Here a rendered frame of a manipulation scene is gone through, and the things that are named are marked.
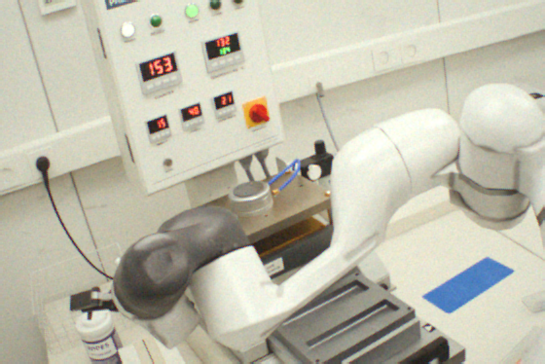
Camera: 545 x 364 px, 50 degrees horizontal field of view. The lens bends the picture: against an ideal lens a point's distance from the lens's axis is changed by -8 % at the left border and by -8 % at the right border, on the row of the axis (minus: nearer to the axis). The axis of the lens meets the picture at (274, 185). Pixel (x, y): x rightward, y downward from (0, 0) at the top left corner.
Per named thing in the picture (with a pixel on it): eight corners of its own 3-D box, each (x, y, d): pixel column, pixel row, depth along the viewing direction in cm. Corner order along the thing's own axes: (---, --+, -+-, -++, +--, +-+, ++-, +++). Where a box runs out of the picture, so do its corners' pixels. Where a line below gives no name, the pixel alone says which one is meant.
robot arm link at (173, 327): (114, 249, 81) (111, 258, 85) (111, 344, 76) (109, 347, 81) (205, 256, 84) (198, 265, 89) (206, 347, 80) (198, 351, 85)
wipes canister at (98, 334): (92, 361, 142) (71, 311, 136) (126, 349, 145) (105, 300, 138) (97, 382, 135) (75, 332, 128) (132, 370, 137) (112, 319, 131)
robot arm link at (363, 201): (378, 115, 79) (152, 222, 74) (448, 245, 76) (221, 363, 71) (362, 140, 90) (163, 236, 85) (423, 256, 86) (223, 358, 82)
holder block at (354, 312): (267, 329, 108) (264, 318, 107) (358, 281, 116) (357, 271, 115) (318, 377, 95) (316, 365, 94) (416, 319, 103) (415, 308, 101)
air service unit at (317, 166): (288, 213, 145) (276, 154, 139) (340, 190, 151) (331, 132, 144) (301, 220, 141) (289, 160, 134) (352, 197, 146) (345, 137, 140)
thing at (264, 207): (171, 244, 132) (155, 190, 126) (295, 191, 144) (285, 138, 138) (221, 294, 112) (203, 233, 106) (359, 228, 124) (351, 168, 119)
